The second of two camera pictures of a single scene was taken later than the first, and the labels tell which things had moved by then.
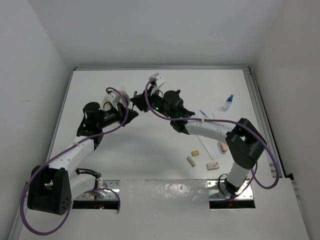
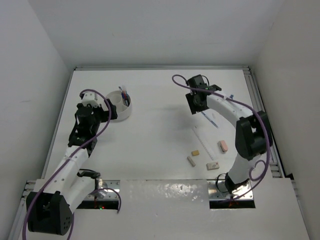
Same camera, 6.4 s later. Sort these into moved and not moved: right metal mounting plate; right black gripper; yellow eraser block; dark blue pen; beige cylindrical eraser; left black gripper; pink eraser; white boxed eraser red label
Moved: left black gripper; dark blue pen; right black gripper
Not moved: white boxed eraser red label; beige cylindrical eraser; yellow eraser block; right metal mounting plate; pink eraser
